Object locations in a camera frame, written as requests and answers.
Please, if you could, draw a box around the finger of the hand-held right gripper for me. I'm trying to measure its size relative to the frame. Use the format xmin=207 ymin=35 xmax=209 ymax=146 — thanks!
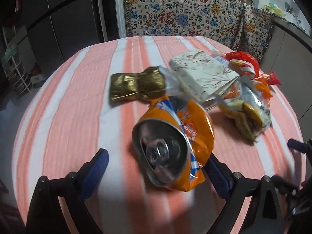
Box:
xmin=271 ymin=175 xmax=300 ymax=196
xmin=287 ymin=138 xmax=309 ymax=154

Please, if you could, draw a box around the white wire rack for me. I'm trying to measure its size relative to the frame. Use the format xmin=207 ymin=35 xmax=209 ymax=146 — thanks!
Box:
xmin=0 ymin=26 xmax=33 ymax=96

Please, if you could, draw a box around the printed blanket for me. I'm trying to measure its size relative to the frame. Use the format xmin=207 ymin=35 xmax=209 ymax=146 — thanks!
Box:
xmin=122 ymin=0 xmax=275 ymax=62

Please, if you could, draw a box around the white floral tissue pack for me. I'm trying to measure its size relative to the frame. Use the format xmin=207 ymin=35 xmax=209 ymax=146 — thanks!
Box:
xmin=169 ymin=49 xmax=241 ymax=103

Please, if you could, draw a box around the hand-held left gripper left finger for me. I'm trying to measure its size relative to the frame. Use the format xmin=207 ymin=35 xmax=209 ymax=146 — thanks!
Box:
xmin=26 ymin=148 xmax=109 ymax=234

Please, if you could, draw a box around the crumpled red plastic wrapper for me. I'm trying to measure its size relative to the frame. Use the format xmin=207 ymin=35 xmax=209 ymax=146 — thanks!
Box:
xmin=224 ymin=51 xmax=261 ymax=79

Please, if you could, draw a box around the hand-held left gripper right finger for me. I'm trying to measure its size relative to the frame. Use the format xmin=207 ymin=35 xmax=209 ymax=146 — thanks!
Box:
xmin=205 ymin=152 xmax=285 ymax=234

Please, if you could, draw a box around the crumpled multicoloured snack bag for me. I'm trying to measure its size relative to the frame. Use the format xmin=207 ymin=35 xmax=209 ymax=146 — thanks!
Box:
xmin=219 ymin=77 xmax=273 ymax=144

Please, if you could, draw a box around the long red candy wrapper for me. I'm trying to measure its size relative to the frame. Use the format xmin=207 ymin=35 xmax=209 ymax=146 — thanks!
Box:
xmin=253 ymin=72 xmax=281 ymax=86

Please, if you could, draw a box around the gold foil wrapper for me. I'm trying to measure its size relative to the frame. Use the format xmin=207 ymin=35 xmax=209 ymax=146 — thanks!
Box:
xmin=110 ymin=66 xmax=167 ymax=102

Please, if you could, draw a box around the pink striped tablecloth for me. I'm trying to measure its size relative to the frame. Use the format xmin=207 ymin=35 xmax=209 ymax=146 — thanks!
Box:
xmin=12 ymin=35 xmax=308 ymax=234

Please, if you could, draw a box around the dark refrigerator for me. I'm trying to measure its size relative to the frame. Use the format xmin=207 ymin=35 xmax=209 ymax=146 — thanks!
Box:
xmin=13 ymin=0 xmax=109 ymax=62

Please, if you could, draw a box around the crushed orange drink can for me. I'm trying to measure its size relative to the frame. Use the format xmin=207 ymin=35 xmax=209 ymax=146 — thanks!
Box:
xmin=132 ymin=95 xmax=215 ymax=192

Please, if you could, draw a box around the yellow green plastic dish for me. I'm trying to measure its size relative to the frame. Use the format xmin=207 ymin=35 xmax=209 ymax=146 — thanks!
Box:
xmin=264 ymin=3 xmax=285 ymax=18

